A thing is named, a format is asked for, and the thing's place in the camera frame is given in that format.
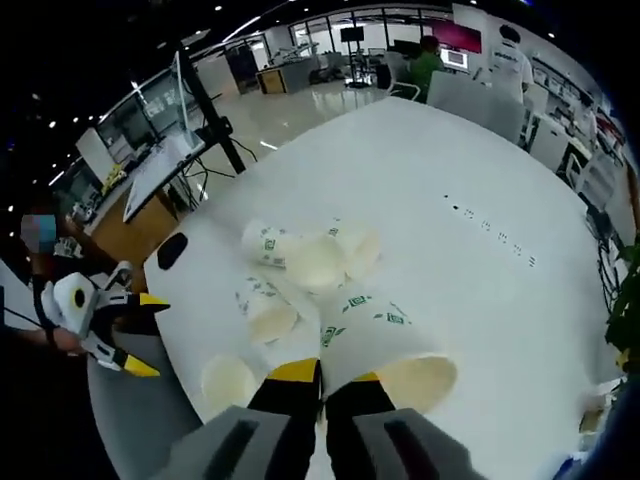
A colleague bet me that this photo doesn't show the bundle of black cables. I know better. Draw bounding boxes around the bundle of black cables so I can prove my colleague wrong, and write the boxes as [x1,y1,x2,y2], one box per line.
[182,147,262,207]

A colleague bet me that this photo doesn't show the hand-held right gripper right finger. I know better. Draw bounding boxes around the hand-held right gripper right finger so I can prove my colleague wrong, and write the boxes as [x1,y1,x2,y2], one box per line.
[324,372,482,480]

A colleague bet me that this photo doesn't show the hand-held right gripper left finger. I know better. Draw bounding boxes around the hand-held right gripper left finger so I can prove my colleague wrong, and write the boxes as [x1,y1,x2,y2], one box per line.
[164,357,324,480]

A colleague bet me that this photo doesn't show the printed paper cup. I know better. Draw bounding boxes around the printed paper cup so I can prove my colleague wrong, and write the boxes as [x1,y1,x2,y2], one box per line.
[318,292,459,412]
[199,353,259,416]
[241,218,349,296]
[233,275,301,346]
[327,219,384,281]

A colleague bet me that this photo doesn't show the pink wall screen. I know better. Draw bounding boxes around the pink wall screen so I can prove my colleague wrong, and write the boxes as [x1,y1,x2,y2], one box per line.
[431,22,484,54]

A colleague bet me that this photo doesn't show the clear upright panel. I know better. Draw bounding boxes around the clear upright panel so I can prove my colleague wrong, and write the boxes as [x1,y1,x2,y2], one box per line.
[169,49,199,147]

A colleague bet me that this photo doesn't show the black rounded device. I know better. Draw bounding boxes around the black rounded device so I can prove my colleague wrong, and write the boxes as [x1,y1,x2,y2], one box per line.
[155,233,189,269]

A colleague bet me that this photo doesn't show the white table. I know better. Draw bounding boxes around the white table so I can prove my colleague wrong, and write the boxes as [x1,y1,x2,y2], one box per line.
[143,97,622,480]

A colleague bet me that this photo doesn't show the black screen on stand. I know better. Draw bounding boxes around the black screen on stand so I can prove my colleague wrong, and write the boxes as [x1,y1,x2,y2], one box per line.
[340,28,366,87]

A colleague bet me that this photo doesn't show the tilted flat display panel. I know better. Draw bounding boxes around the tilted flat display panel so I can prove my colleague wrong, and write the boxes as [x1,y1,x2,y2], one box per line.
[122,133,207,224]

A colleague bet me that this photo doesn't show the person in dark clothes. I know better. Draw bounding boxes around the person in dark clothes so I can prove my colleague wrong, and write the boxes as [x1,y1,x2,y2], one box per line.
[0,199,67,327]

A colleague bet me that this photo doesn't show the wooden side desk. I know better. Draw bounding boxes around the wooden side desk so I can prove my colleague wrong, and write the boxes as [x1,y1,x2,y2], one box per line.
[74,192,187,267]

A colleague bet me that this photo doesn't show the person's left hand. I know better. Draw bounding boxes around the person's left hand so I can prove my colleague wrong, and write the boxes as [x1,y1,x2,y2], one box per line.
[51,326,90,357]

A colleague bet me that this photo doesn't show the wooden cabinet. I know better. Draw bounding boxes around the wooden cabinet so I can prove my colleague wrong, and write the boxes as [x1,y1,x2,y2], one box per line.
[255,64,317,95]

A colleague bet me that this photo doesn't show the white office chair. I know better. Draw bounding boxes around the white office chair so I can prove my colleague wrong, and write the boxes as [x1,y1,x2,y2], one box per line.
[386,52,422,99]

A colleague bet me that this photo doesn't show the grey mesh office chair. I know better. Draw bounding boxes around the grey mesh office chair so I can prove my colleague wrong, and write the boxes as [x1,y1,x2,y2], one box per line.
[426,69,527,142]
[524,112,572,172]

